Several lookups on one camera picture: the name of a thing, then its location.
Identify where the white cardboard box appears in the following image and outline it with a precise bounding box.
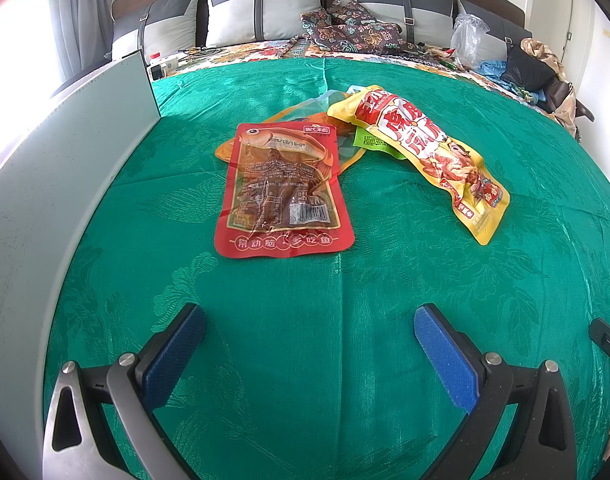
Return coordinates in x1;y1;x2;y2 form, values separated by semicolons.
0;50;161;480

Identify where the yellow snack packet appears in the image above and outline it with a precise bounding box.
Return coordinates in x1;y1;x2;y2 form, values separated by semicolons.
327;85;510;246

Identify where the small green snack packet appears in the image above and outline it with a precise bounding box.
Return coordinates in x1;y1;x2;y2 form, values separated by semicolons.
352;127;409;161

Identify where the clear plastic bag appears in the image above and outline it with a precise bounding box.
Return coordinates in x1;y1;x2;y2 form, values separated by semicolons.
452;12;492;69

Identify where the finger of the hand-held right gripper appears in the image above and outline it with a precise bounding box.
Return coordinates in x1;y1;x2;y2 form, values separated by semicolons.
588;317;610;397

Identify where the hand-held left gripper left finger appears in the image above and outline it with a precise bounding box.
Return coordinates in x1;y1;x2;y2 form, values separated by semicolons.
42;303;207;480

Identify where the grey curtain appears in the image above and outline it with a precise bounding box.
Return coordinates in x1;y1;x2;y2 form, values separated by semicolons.
45;0;114;89

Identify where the brown bag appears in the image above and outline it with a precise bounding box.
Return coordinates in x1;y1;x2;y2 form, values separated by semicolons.
541;80;596;122

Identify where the blue cloth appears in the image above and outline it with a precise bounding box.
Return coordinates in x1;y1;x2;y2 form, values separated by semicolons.
477;59;510;81

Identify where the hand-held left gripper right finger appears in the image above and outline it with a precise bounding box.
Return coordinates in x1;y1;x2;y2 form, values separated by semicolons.
414;303;578;480

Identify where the orange clear snack packet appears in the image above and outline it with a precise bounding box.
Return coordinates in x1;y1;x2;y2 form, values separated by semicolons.
215;87;357;166

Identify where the green blanket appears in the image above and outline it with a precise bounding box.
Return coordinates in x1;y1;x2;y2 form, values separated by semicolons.
42;57;610;480

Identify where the beige cloth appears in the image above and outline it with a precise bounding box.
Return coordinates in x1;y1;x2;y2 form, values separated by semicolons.
521;37;562;69

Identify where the black bag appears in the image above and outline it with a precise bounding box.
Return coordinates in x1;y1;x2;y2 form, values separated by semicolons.
500;52;556;94

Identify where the red fish snack packet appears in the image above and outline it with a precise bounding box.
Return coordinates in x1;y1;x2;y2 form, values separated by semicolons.
214;122;356;259

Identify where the grey two-tone pillow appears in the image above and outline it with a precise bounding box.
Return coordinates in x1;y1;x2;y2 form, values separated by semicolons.
205;0;327;49
112;0;204;62
339;0;457;44
456;0;534;52

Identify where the dark patterned cushion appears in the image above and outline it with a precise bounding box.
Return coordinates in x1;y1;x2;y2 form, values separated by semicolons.
300;0;404;57

